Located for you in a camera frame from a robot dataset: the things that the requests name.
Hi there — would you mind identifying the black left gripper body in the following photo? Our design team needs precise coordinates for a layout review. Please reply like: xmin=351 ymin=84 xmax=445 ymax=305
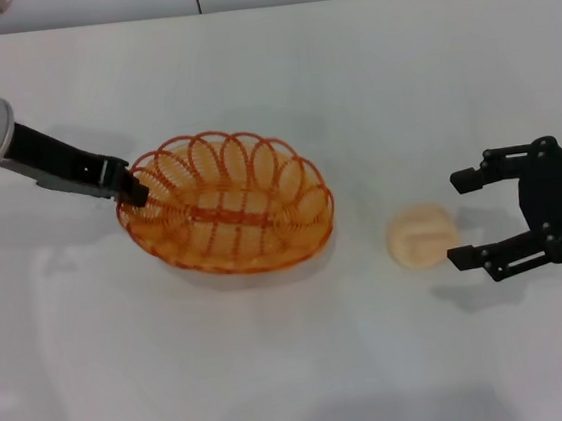
xmin=0 ymin=112 xmax=121 ymax=213

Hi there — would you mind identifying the round pale bread bun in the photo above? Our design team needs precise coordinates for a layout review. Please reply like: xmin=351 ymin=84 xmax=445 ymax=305
xmin=383 ymin=198 xmax=462 ymax=273

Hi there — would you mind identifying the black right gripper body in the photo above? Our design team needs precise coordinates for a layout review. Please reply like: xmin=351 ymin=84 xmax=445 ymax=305
xmin=511 ymin=138 xmax=562 ymax=269

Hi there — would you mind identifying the orange wire woven basket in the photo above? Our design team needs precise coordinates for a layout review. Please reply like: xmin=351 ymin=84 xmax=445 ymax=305
xmin=109 ymin=118 xmax=341 ymax=285

